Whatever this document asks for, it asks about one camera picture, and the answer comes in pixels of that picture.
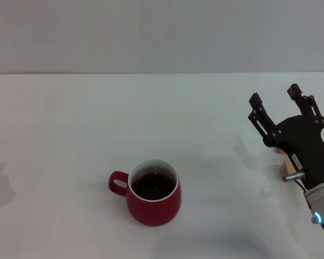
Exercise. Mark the notched pale wooden block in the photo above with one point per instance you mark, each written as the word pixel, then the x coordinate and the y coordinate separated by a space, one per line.
pixel 288 167

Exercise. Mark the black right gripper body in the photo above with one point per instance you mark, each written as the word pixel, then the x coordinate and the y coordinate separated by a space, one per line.
pixel 305 145

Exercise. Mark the red ceramic coffee cup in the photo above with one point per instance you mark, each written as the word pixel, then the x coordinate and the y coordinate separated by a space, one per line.
pixel 154 207

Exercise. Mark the wooden block with orange stain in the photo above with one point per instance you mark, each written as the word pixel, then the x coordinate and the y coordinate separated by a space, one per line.
pixel 280 151

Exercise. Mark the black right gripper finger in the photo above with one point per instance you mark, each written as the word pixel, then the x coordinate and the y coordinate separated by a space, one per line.
pixel 264 124
pixel 309 108

